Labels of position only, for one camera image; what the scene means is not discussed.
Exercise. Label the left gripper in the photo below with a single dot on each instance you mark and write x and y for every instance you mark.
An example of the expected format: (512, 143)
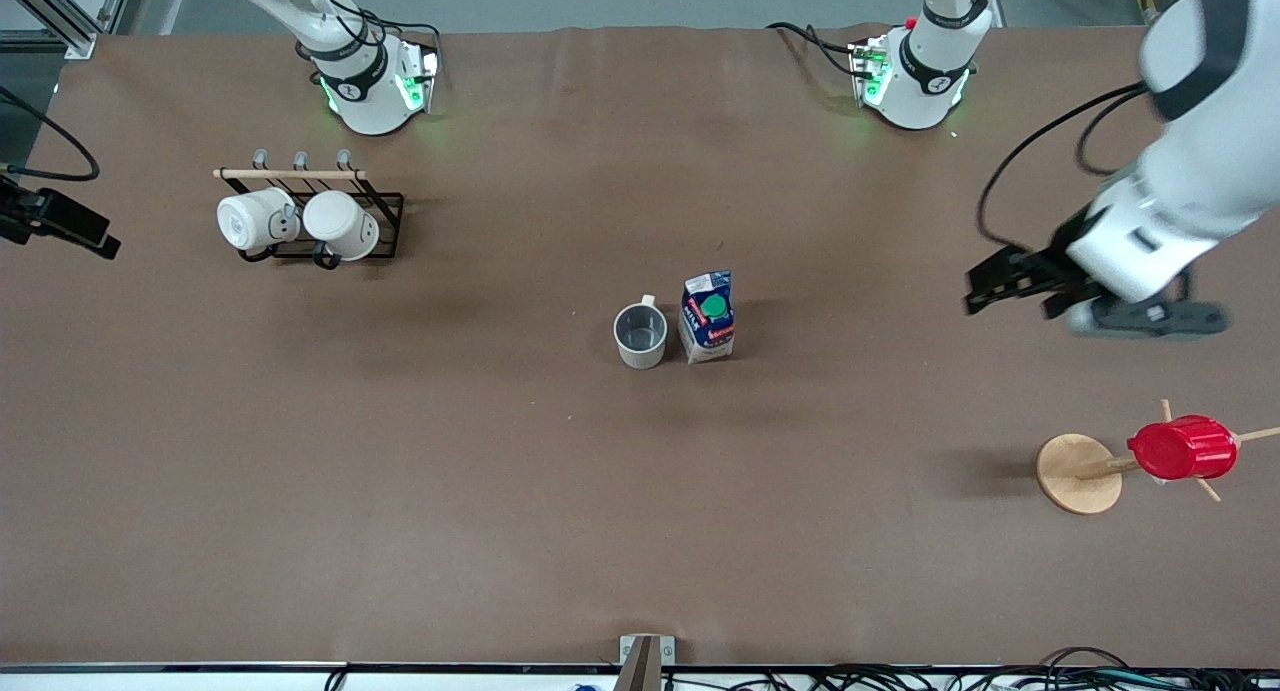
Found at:
(1052, 262)

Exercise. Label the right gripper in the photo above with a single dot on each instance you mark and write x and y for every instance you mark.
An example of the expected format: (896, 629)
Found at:
(22, 214)

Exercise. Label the blue white milk carton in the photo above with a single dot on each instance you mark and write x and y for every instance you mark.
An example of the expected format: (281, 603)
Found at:
(708, 326)

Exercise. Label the white mug grey inside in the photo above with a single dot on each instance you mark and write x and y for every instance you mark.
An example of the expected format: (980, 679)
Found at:
(640, 336)

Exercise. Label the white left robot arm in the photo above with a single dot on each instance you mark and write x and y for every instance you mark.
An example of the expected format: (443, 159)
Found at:
(1200, 171)

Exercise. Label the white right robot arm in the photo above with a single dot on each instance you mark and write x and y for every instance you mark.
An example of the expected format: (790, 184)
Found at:
(350, 91)

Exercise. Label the red plastic cup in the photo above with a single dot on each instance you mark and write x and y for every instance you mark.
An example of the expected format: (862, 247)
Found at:
(1185, 449)

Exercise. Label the white mug lying sideways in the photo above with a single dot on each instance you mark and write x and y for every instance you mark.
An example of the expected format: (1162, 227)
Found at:
(250, 221)
(340, 221)

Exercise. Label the wooden mug tree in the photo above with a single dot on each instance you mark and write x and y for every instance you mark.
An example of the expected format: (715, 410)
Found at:
(1075, 471)

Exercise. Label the metal connector box green light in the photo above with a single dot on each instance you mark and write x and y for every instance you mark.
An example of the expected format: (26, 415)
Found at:
(418, 76)
(868, 71)

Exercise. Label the brown table cover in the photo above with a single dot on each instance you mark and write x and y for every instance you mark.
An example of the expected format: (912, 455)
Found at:
(640, 521)

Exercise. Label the metal table bracket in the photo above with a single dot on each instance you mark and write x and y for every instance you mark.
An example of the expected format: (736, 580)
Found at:
(645, 656)

